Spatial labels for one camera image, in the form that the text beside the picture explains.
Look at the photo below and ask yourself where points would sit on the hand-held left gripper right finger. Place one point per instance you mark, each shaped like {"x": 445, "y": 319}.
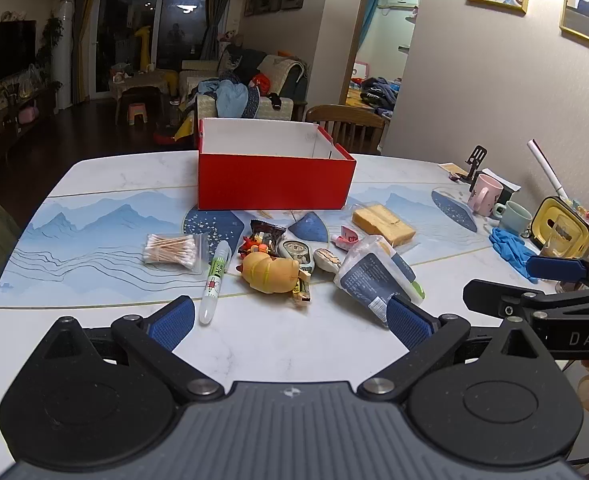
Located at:
{"x": 409, "y": 327}

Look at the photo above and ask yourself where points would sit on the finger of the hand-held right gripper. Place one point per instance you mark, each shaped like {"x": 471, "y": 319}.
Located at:
{"x": 554, "y": 267}
{"x": 494, "y": 300}

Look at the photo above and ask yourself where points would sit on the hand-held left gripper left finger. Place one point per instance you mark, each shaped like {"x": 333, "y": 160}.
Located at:
{"x": 172, "y": 322}

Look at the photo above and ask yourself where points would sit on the white glue tube green label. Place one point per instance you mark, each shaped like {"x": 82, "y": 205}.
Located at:
{"x": 214, "y": 280}

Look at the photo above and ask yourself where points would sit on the plastic packet dark blue label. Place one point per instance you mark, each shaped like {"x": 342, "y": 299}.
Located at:
{"x": 372, "y": 272}

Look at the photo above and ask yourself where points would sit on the bag of cotton swabs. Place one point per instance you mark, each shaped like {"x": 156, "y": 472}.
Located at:
{"x": 169, "y": 250}

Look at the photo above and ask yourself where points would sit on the bagged bread slice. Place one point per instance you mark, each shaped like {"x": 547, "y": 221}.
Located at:
{"x": 384, "y": 225}

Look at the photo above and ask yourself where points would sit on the white eraser with face print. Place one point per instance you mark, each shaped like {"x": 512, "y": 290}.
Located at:
{"x": 327, "y": 260}

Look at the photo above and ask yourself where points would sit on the yellow rubber animal toy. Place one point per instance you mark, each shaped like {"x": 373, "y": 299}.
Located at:
{"x": 269, "y": 272}

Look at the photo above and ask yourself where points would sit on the small red reindeer toy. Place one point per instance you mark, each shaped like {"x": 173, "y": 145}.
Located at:
{"x": 252, "y": 247}

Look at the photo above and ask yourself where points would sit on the small yellow candy wrapper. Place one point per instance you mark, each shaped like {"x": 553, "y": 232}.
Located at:
{"x": 300, "y": 292}

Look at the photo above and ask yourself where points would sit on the black snack packet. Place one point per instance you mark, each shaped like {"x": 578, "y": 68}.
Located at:
{"x": 267, "y": 234}

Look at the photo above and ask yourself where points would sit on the light blue correction tape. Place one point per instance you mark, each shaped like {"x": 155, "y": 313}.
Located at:
{"x": 294, "y": 252}

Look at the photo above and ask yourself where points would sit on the red cardboard box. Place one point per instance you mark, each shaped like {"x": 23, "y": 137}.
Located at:
{"x": 274, "y": 185}

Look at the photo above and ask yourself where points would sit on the yellow-rimmed clear container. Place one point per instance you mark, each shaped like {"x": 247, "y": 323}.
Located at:
{"x": 544, "y": 225}

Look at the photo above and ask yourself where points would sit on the blue rubber gloves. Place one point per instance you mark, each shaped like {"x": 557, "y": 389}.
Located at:
{"x": 511, "y": 252}

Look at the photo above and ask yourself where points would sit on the light green mug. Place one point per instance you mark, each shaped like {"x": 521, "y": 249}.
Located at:
{"x": 516, "y": 217}

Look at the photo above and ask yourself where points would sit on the pink mug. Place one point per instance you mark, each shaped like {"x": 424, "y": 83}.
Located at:
{"x": 483, "y": 195}

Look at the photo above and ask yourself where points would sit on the small pink item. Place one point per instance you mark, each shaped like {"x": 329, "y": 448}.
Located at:
{"x": 347, "y": 238}

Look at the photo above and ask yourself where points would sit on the black phone stand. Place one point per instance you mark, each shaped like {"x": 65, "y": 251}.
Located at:
{"x": 475, "y": 157}

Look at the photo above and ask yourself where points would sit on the yellow card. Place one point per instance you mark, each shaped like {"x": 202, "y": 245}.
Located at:
{"x": 452, "y": 169}

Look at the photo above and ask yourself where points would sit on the blue fan-shaped piece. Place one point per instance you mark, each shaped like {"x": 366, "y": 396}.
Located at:
{"x": 308, "y": 226}

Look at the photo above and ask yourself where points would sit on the red round floor object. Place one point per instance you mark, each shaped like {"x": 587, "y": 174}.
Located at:
{"x": 165, "y": 136}

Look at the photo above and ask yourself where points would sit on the pink stool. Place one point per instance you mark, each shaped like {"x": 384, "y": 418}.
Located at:
{"x": 137, "y": 112}

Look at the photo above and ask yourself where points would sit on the wooden chair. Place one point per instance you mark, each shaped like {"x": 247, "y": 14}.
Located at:
{"x": 347, "y": 122}

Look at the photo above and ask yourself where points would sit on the pile of blue clothes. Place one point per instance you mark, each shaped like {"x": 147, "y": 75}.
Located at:
{"x": 232, "y": 97}

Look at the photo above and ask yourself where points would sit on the clothes on bed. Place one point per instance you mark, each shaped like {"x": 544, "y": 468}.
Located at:
{"x": 374, "y": 91}

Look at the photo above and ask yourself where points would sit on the wooden coffee table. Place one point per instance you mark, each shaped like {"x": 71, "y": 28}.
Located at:
{"x": 142, "y": 82}

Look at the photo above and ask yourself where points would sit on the sofa with yellow cover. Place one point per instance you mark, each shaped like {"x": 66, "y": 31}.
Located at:
{"x": 284, "y": 107}

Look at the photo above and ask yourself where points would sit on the pink bag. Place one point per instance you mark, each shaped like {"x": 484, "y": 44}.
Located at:
{"x": 28, "y": 114}

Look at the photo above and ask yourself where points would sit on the dark television cabinet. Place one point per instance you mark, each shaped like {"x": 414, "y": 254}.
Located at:
{"x": 4, "y": 132}

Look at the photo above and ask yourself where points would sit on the yellow giraffe toy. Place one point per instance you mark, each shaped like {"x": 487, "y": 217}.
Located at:
{"x": 143, "y": 50}

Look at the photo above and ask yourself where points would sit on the white standing air conditioner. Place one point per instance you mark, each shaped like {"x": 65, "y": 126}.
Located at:
{"x": 64, "y": 55}

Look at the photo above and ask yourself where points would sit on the green house plant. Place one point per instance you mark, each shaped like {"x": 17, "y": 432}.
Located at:
{"x": 49, "y": 40}

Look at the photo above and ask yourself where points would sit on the black television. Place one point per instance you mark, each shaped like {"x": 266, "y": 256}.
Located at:
{"x": 14, "y": 50}

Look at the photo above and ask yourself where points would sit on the white wall air conditioner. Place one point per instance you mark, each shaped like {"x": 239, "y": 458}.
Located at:
{"x": 398, "y": 1}

